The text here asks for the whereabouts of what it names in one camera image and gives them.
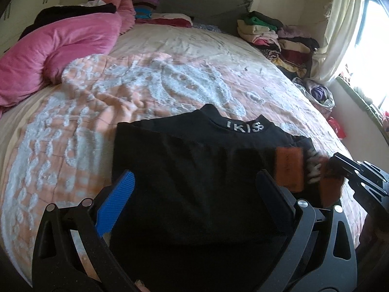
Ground floral basket with clothes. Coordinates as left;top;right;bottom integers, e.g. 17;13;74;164
292;77;335;119

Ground black garment on comforter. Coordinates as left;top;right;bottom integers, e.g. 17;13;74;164
19;3;117;40

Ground red white folded cloth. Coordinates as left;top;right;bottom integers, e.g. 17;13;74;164
135;13;193;28

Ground cream wardrobe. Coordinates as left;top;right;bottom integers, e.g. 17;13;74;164
1;0;60;56

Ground red plastic bag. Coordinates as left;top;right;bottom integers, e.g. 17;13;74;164
327;116;347;140

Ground cream curtain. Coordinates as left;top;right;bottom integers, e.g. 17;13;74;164
310;0;363;85

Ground stack folded clothes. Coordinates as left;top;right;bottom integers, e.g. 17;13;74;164
237;11;283;51
260;26;320;81

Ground pink comforter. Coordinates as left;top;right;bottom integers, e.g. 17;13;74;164
1;0;135;113

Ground green window sill cover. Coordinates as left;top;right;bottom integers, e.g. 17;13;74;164
336;76;388;144

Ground right stack folded clothes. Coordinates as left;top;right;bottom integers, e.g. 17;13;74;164
260;26;320;81

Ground left stack folded clothes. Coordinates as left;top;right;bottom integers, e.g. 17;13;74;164
237;11;283;51

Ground peach white quilted bedspread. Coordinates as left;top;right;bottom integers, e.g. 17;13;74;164
1;25;347;284

